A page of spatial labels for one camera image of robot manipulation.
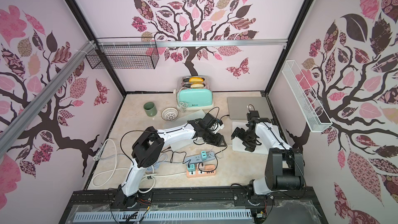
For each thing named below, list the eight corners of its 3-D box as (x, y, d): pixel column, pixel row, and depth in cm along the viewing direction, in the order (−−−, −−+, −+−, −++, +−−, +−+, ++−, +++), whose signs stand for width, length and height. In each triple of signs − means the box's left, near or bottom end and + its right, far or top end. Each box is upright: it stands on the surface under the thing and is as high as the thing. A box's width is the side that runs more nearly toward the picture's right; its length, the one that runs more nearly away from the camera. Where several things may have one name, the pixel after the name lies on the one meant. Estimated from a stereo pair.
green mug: (144, 116, 108) (141, 110, 102) (147, 107, 113) (144, 101, 108) (156, 116, 108) (153, 110, 102) (158, 107, 113) (156, 101, 107)
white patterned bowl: (161, 120, 105) (160, 116, 102) (163, 110, 111) (162, 107, 107) (178, 120, 105) (177, 116, 102) (179, 110, 111) (178, 107, 107)
